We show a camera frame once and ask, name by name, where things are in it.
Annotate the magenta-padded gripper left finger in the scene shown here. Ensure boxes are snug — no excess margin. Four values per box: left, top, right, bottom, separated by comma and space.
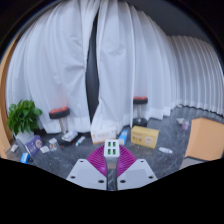
65, 145, 110, 191

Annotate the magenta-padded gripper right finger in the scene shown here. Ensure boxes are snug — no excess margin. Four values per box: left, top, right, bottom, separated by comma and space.
114, 145, 159, 191

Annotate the white block charger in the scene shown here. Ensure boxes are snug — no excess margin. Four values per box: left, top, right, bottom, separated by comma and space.
103, 138, 121, 160

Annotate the white green tube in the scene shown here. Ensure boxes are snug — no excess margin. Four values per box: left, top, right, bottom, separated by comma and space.
74, 135, 87, 147

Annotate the white blue tube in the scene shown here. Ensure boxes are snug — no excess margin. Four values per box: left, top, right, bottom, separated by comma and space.
158, 146, 174, 155

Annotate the yellow carton box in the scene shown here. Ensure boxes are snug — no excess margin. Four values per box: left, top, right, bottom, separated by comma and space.
130, 124, 161, 150

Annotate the small blue white box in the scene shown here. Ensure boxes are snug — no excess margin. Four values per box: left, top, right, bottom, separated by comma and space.
117, 129, 130, 147

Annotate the white flat striped box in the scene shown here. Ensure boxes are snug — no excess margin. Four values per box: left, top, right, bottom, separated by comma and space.
60, 130, 79, 143

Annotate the small clear container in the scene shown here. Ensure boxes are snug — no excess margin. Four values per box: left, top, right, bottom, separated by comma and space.
48, 137, 61, 153

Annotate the small white sachet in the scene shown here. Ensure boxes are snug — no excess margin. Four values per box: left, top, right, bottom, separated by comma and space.
39, 145, 51, 155

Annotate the purple box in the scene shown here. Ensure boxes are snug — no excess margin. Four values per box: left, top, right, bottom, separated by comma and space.
24, 134, 45, 157

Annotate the black red padded stool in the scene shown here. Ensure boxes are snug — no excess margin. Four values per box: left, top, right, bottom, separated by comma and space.
132, 95, 149, 128
48, 106, 80, 147

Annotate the small purple cup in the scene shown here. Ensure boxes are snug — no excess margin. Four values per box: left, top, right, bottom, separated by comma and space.
181, 119, 191, 131

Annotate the small white packet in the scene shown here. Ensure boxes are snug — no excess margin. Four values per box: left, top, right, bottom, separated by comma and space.
10, 143, 20, 154

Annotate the green potted plant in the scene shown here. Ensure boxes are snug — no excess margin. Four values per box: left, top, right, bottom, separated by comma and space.
6, 98, 44, 145

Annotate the white curtain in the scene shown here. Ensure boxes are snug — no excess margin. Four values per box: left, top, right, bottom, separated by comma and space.
90, 0, 224, 135
5, 0, 101, 135

